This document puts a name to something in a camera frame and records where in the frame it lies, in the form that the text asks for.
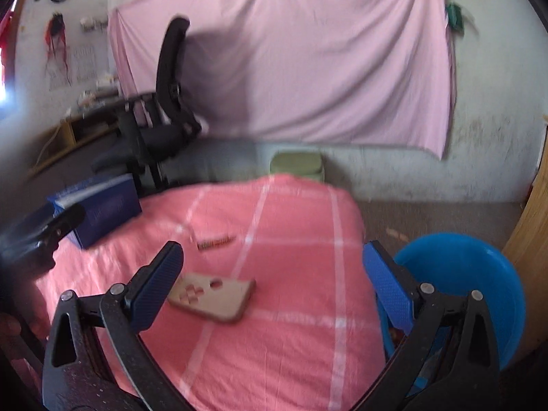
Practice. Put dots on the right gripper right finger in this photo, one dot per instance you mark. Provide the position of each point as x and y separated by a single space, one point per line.
448 358

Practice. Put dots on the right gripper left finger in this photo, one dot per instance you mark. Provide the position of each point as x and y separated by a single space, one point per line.
95 358

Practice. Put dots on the blue plastic trash bin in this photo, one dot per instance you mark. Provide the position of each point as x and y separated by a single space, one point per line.
456 265

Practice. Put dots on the person's left hand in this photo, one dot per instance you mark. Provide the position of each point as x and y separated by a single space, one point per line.
9 327

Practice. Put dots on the blue cardboard box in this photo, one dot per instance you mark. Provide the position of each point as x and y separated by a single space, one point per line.
109 202

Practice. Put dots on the wooden desk shelf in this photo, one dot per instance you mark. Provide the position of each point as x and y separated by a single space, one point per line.
70 135

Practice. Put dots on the wooden cabinet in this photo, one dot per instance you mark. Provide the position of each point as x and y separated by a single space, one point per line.
526 249

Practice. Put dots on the stack of books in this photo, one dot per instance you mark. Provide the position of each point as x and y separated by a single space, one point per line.
106 87

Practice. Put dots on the pink checked table cloth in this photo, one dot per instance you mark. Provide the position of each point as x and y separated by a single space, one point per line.
310 336

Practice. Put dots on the black office chair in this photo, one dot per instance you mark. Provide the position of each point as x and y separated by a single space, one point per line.
154 126

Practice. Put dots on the red hanging tassel ornament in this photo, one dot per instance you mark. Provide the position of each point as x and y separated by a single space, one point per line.
56 43

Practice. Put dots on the pink window curtain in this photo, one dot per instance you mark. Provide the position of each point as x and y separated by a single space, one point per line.
6 23

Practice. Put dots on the green plastic stool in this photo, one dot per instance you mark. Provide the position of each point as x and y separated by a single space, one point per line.
306 164

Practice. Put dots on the pink hanging bed sheet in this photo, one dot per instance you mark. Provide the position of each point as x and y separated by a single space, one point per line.
350 72

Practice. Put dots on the green wall basket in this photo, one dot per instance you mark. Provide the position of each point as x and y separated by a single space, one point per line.
455 18

